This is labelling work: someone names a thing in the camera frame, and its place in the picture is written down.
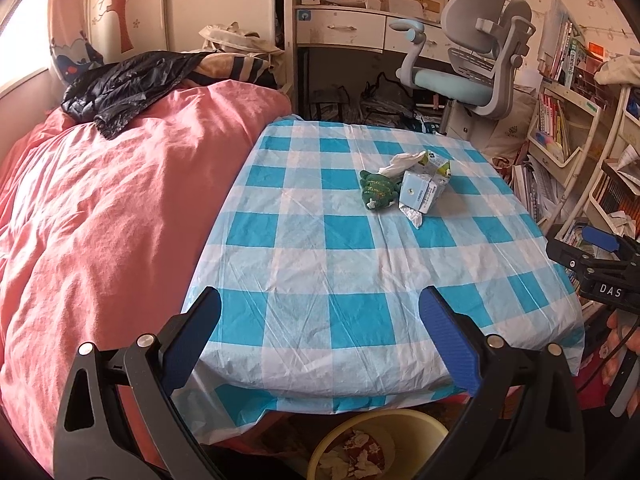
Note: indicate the long white tissue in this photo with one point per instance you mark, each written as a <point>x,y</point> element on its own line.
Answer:
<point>400,162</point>

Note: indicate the wide white desk drawer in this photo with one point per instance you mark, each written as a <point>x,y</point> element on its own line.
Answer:
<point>340,27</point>

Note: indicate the black bags under desk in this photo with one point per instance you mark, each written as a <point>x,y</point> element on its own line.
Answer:
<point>390,100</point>

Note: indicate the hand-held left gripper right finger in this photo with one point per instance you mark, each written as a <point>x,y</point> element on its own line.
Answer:
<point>450,342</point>

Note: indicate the wardrobe with tree decal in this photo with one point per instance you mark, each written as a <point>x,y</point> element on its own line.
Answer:
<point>160,5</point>

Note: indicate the black stool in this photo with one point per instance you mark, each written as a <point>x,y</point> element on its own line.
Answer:
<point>330,102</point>

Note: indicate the yellow plastic bucket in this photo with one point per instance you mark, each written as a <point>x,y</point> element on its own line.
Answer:
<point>330,435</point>

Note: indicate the pile of magazines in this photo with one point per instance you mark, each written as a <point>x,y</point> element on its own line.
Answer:
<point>532,190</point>

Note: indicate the striped pillow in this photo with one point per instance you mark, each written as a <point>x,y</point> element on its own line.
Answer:
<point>235,67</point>

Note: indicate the short row of books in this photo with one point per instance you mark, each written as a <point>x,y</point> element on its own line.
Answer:
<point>552,125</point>

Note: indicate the black jacket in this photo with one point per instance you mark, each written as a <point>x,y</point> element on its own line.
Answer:
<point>120,85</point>

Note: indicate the white desk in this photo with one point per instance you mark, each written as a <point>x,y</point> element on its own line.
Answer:
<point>340,27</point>

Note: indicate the beige canvas bag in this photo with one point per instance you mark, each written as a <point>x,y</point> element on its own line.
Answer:
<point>230,37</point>

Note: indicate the white paper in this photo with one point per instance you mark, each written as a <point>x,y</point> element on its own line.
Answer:
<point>332,462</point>

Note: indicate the green knitted toy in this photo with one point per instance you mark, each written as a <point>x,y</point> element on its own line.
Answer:
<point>377,190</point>

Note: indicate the light blue milk carton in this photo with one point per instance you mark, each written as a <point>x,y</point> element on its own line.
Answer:
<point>420,195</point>

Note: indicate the blue checkered tablecloth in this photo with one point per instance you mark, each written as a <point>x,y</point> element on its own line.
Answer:
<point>310,260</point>

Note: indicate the narrow white desk drawer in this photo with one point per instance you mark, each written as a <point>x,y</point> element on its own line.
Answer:
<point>400,40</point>

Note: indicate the person's right hand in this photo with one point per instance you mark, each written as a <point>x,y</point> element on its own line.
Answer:
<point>611,347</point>

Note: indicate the grey and blue office chair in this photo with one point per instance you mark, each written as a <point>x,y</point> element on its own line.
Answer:
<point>460,85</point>

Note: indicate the tall row of books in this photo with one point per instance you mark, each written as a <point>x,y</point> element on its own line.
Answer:
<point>565,45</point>

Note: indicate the pink blanket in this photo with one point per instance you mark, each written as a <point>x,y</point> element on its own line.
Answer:
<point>100,210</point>

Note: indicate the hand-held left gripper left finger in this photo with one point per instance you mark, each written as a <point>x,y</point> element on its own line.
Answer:
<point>195,332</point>

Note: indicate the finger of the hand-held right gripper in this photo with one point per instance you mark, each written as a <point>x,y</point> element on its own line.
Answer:
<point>600,239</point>
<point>565,252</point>

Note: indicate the white bookshelf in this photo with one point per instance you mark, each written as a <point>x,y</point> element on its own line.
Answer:
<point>582,145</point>

